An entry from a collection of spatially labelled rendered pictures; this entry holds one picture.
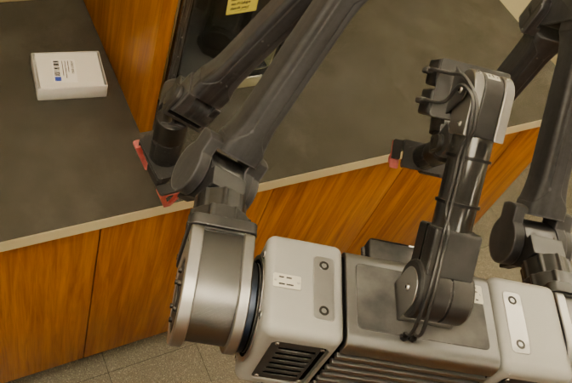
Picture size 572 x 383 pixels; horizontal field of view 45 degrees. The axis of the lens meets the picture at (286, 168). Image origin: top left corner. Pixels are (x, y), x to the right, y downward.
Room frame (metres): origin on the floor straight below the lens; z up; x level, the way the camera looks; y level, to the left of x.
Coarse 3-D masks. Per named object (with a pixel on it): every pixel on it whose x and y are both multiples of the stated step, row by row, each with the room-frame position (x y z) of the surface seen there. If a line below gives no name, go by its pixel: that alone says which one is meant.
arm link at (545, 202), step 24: (552, 0) 1.04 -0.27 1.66; (552, 24) 1.01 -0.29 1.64; (552, 96) 0.91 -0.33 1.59; (552, 120) 0.87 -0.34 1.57; (552, 144) 0.84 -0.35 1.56; (552, 168) 0.82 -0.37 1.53; (528, 192) 0.80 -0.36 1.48; (552, 192) 0.79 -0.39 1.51; (504, 216) 0.77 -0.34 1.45; (552, 216) 0.77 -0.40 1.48; (504, 240) 0.73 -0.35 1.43
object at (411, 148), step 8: (408, 144) 1.16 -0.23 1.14; (416, 144) 1.17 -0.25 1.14; (424, 144) 1.15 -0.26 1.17; (408, 152) 1.14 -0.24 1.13; (416, 152) 1.14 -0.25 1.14; (408, 160) 1.13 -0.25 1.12; (416, 160) 1.13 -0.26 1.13; (424, 160) 1.11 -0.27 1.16; (408, 168) 1.12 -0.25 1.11; (416, 168) 1.13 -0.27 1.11; (424, 168) 1.12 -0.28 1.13; (432, 168) 1.14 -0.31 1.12; (440, 168) 1.15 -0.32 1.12
